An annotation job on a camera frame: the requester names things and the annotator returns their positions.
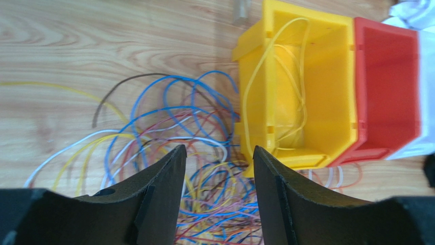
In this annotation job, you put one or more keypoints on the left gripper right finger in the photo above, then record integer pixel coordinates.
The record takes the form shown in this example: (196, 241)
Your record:
(296, 210)

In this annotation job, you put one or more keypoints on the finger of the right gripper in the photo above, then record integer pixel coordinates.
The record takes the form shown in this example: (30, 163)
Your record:
(428, 169)

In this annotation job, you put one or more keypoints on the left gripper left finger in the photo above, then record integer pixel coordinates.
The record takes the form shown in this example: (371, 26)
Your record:
(142, 209)

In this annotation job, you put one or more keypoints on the white plastic bin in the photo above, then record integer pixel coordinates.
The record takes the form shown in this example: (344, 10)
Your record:
(424, 102)

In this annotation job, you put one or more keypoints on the red plastic bin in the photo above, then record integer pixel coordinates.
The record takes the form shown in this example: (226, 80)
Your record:
(387, 91)

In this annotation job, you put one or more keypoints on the white motorcycle tank top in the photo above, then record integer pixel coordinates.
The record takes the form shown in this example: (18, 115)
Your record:
(413, 15)

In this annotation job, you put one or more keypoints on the yellow plastic bin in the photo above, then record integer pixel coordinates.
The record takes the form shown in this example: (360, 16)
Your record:
(297, 86)

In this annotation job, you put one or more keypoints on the wooden stand pole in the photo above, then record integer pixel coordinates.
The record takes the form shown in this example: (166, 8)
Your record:
(241, 9)

